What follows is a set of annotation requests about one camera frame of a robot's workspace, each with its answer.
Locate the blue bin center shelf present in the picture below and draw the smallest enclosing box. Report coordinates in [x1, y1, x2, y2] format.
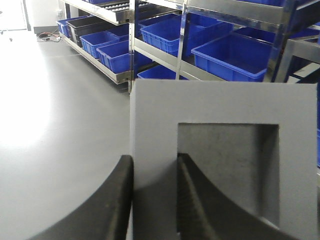
[140, 13, 234, 58]

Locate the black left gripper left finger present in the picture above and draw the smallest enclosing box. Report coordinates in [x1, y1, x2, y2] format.
[32, 155, 134, 240]

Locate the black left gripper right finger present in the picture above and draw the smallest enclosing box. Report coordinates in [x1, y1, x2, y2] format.
[176, 153, 293, 240]

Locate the blue bin shelf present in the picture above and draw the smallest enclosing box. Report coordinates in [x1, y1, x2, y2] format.
[140, 13, 234, 58]
[96, 39, 153, 75]
[79, 31, 120, 59]

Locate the black plastic bin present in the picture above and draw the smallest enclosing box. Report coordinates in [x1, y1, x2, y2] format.
[66, 16, 115, 48]

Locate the blue bin lower shelf front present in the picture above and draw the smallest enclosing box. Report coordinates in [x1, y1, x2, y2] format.
[96, 39, 153, 75]

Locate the steel flow rack shelving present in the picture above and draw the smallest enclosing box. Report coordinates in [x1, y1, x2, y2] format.
[64, 0, 320, 83]

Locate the gray square foam base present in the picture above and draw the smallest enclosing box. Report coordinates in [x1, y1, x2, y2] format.
[130, 79, 318, 240]

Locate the large blue bin near right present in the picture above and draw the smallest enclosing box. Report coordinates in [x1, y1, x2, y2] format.
[191, 33, 272, 82]

